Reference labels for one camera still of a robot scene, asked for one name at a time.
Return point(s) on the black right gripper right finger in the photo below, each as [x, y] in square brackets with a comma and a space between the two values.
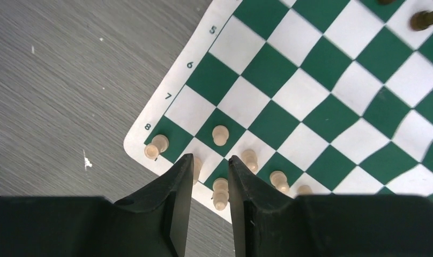
[262, 217]

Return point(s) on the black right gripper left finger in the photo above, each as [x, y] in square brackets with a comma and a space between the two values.
[153, 221]

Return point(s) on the light wooden bishop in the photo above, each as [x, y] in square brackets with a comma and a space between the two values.
[220, 193]

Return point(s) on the light wooden pawn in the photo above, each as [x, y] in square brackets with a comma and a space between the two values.
[279, 180]
[220, 135]
[250, 159]

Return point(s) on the light wooden rook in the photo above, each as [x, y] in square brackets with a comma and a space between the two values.
[158, 145]

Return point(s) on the light wooden king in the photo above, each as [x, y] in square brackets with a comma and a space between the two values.
[304, 190]

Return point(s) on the light wooden chess piece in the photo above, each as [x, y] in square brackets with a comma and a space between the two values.
[197, 166]

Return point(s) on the green white chess board mat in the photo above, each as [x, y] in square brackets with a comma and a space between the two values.
[338, 95]

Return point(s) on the dark wooden chess piece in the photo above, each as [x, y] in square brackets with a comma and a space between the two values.
[385, 2]

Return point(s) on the dark wooden pawn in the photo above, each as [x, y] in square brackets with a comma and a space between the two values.
[421, 20]

